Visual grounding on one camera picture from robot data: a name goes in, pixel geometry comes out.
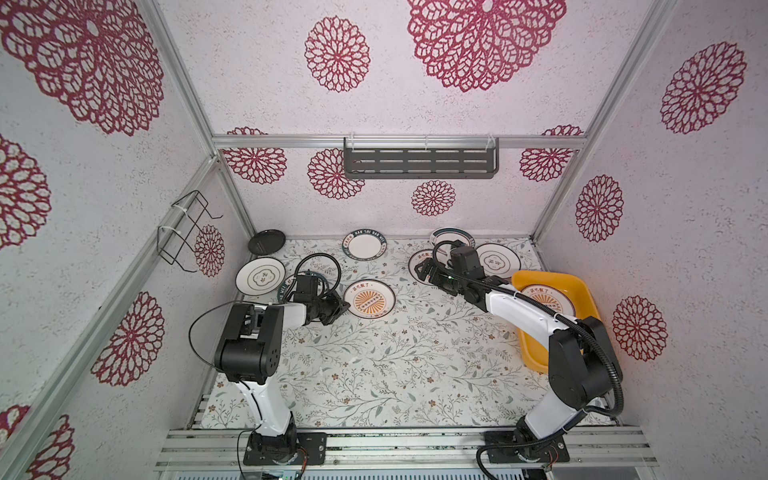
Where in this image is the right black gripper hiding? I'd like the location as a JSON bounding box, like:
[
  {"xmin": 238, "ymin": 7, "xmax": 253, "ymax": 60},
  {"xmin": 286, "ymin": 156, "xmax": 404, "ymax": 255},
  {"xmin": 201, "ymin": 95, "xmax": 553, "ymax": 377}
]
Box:
[{"xmin": 415, "ymin": 257, "xmax": 467, "ymax": 296}]

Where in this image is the orange sunburst plate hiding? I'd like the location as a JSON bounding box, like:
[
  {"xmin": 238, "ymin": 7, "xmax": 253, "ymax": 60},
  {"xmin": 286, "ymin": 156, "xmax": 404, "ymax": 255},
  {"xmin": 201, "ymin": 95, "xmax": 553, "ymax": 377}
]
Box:
[
  {"xmin": 521, "ymin": 284, "xmax": 576, "ymax": 316},
  {"xmin": 408, "ymin": 249, "xmax": 450, "ymax": 285},
  {"xmin": 343, "ymin": 279, "xmax": 396, "ymax": 319}
]

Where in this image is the green rim plate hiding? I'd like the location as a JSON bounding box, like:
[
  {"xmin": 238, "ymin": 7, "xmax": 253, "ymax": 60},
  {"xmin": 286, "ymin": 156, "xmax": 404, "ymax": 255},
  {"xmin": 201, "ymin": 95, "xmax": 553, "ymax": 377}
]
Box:
[
  {"xmin": 277, "ymin": 270, "xmax": 330, "ymax": 302},
  {"xmin": 342, "ymin": 229, "xmax": 388, "ymax": 261},
  {"xmin": 430, "ymin": 227, "xmax": 476, "ymax": 247}
]

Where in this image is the orange sunburst plate front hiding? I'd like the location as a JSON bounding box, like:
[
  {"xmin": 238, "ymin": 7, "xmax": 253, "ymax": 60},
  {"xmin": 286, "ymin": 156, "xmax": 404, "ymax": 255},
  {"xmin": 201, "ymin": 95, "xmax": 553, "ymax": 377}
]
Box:
[{"xmin": 521, "ymin": 284, "xmax": 576, "ymax": 316}]

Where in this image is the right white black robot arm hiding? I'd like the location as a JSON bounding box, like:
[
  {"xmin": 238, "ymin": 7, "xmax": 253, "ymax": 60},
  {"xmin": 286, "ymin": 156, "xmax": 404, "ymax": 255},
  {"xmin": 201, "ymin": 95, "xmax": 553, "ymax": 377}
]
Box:
[{"xmin": 415, "ymin": 259, "xmax": 625, "ymax": 447}]

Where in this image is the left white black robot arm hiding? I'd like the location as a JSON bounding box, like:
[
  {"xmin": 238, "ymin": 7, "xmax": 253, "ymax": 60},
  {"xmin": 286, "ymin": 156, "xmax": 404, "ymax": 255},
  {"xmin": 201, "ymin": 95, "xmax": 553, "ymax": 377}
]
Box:
[{"xmin": 213, "ymin": 292, "xmax": 350, "ymax": 456}]

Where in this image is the yellow plastic bin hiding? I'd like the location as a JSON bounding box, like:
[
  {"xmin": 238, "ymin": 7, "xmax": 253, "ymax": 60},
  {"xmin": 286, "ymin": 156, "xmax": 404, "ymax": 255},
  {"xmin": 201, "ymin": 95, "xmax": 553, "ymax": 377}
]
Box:
[{"xmin": 511, "ymin": 270, "xmax": 600, "ymax": 374}]

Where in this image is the white plate grey motif right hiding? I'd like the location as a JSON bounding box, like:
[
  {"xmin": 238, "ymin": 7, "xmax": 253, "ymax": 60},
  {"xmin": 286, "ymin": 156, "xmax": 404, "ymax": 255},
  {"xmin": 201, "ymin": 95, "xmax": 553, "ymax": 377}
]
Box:
[{"xmin": 476, "ymin": 243, "xmax": 522, "ymax": 279}]

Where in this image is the white plate grey motif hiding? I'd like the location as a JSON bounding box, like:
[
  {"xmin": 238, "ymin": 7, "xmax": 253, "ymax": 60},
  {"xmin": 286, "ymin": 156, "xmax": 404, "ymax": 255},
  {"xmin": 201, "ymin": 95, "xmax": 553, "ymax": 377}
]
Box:
[
  {"xmin": 235, "ymin": 257, "xmax": 286, "ymax": 296},
  {"xmin": 476, "ymin": 243, "xmax": 522, "ymax": 279}
]

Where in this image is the orange sunburst plate back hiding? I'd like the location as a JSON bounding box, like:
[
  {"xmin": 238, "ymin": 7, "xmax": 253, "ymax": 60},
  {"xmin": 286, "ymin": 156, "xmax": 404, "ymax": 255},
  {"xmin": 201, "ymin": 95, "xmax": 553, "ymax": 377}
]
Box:
[{"xmin": 408, "ymin": 249, "xmax": 450, "ymax": 285}]

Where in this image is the floral patterned table mat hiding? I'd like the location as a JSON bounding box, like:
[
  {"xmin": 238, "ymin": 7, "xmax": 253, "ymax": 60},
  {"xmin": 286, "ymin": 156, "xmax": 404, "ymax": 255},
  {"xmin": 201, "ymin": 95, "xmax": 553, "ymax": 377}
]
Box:
[{"xmin": 200, "ymin": 237, "xmax": 592, "ymax": 430}]

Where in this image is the white plate grey motif left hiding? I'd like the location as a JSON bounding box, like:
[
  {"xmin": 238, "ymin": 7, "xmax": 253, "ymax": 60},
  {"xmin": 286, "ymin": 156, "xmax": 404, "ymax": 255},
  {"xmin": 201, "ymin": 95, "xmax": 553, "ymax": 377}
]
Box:
[{"xmin": 235, "ymin": 257, "xmax": 286, "ymax": 296}]

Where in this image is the small black dish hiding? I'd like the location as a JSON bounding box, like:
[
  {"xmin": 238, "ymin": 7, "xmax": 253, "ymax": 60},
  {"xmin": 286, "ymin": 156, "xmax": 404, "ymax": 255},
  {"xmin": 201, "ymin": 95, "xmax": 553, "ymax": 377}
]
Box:
[{"xmin": 247, "ymin": 229, "xmax": 286, "ymax": 256}]

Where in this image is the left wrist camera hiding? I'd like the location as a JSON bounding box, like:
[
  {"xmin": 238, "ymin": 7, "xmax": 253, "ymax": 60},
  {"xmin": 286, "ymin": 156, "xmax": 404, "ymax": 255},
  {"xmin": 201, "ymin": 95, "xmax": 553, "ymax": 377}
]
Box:
[{"xmin": 292, "ymin": 272, "xmax": 324, "ymax": 302}]

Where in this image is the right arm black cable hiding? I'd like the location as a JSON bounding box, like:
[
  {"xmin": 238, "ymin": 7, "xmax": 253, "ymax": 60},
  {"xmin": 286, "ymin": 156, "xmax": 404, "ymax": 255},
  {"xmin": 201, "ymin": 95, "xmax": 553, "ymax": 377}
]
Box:
[{"xmin": 431, "ymin": 239, "xmax": 625, "ymax": 480}]

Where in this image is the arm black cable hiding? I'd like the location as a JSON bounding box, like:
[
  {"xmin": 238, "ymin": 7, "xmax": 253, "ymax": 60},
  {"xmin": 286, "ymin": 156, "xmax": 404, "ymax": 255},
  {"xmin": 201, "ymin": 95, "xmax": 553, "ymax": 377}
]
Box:
[
  {"xmin": 187, "ymin": 252, "xmax": 343, "ymax": 480},
  {"xmin": 431, "ymin": 239, "xmax": 625, "ymax": 480}
]

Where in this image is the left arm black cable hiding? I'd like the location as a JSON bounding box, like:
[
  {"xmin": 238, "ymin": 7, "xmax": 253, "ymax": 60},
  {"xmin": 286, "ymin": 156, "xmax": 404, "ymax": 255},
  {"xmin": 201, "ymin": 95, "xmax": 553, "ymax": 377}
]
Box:
[{"xmin": 187, "ymin": 252, "xmax": 343, "ymax": 480}]

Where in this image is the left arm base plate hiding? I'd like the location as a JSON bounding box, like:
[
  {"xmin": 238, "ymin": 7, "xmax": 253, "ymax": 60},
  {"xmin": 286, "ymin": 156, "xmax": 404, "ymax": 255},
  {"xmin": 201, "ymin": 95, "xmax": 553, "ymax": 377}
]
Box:
[{"xmin": 243, "ymin": 432, "xmax": 328, "ymax": 467}]

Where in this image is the dark grey wall shelf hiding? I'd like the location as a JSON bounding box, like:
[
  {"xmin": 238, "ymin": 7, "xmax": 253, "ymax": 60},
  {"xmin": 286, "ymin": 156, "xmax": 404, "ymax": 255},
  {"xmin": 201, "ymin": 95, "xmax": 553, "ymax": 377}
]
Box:
[{"xmin": 342, "ymin": 138, "xmax": 500, "ymax": 180}]

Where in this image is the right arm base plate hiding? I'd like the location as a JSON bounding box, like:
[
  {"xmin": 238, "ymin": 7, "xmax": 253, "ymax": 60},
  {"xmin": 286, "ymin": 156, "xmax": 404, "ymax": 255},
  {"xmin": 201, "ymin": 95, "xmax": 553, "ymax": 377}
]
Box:
[{"xmin": 484, "ymin": 431, "xmax": 571, "ymax": 464}]

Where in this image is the black wire wall rack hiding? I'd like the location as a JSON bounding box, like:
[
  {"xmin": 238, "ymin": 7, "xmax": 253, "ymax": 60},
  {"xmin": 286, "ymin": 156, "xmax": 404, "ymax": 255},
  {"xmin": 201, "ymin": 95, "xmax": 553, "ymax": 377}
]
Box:
[{"xmin": 155, "ymin": 190, "xmax": 223, "ymax": 274}]

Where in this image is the aluminium front rail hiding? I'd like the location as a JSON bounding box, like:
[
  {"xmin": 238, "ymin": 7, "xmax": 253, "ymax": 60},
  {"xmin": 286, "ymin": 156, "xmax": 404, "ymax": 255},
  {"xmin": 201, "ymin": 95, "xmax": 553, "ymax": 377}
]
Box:
[{"xmin": 154, "ymin": 426, "xmax": 659, "ymax": 473}]

